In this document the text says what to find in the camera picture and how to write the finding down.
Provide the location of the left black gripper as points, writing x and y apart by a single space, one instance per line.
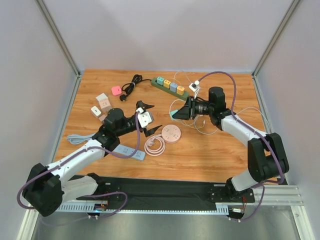
137 120

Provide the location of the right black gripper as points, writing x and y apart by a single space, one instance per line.
190 108

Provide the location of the light blue small charger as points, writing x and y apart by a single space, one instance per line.
172 113

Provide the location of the pink round power strip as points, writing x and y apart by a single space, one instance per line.
170 134

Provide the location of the light blue power strip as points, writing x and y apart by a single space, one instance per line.
76 139

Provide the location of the beige patterned cube charger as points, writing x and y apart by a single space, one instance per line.
105 105

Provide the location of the brown pink charger plug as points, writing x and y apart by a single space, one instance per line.
102 117

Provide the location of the white charger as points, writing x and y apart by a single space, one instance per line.
96 111

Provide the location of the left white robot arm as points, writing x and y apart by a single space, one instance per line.
49 186

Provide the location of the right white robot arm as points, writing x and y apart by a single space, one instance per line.
266 156

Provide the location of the orange charger plug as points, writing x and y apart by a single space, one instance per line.
180 90

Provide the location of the blue charger plug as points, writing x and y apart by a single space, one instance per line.
173 87

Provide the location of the yellow charger plug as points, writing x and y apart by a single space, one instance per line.
166 83

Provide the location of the teal charger plug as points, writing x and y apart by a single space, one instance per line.
160 81

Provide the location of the green power strip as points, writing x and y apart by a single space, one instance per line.
162 88

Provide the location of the black base mat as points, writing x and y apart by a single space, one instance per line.
166 194

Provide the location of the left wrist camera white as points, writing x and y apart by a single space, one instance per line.
144 117

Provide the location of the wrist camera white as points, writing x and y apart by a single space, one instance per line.
144 117
195 87

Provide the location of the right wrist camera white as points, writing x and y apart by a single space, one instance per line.
195 87

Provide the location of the grey slotted cable duct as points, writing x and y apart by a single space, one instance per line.
92 207

